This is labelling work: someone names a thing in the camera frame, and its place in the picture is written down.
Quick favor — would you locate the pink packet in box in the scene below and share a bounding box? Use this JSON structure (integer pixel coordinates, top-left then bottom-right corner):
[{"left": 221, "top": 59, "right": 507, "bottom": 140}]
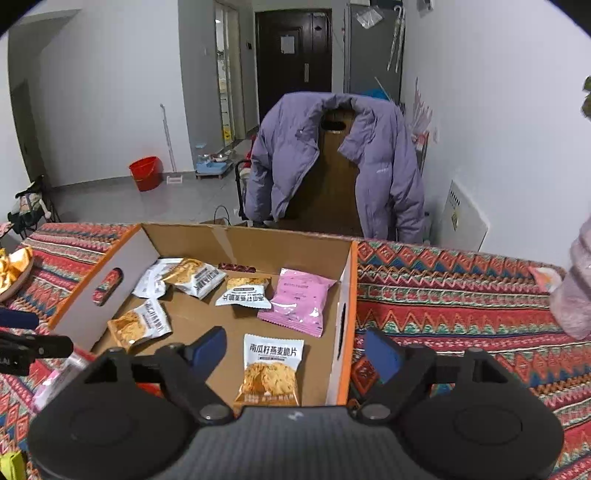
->
[{"left": 257, "top": 268, "right": 335, "bottom": 338}]

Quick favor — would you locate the purple puffer jacket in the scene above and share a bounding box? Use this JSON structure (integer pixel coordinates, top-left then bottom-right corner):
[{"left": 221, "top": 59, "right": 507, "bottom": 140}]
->
[{"left": 245, "top": 91, "right": 425, "bottom": 244}]

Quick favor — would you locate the dark entrance door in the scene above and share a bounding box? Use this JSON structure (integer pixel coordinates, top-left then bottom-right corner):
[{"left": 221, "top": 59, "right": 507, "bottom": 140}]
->
[{"left": 256, "top": 9, "right": 332, "bottom": 118}]

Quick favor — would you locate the red plastic bucket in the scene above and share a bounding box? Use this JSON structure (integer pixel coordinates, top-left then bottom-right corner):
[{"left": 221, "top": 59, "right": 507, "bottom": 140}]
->
[{"left": 129, "top": 156, "right": 163, "bottom": 192}]

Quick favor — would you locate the pumpkin oat crisp packet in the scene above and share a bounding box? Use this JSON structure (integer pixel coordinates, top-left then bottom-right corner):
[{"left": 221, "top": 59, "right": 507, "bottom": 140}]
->
[{"left": 233, "top": 334, "right": 304, "bottom": 412}]

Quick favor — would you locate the red cardboard snack box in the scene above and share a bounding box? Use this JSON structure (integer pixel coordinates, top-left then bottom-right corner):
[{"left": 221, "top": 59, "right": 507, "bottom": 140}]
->
[{"left": 48, "top": 224, "right": 359, "bottom": 406}]

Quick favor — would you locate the pink textured vase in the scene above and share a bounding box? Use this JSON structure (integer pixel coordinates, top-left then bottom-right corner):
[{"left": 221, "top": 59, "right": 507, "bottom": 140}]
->
[{"left": 550, "top": 219, "right": 591, "bottom": 340}]

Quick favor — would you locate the grey refrigerator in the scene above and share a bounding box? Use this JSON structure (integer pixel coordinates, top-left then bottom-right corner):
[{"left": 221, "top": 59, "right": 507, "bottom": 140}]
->
[{"left": 344, "top": 1, "right": 406, "bottom": 103}]

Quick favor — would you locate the wooden chair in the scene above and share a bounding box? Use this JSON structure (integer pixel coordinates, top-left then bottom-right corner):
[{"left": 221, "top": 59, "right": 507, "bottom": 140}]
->
[{"left": 277, "top": 108, "right": 363, "bottom": 237}]

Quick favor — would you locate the plate of orange peels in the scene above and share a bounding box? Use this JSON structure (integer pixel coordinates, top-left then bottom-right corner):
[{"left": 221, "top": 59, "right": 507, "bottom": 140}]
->
[{"left": 0, "top": 246, "right": 34, "bottom": 302}]

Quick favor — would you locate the red patterned tablecloth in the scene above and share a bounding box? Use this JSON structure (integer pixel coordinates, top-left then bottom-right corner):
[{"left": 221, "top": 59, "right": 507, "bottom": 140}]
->
[{"left": 7, "top": 223, "right": 590, "bottom": 479}]

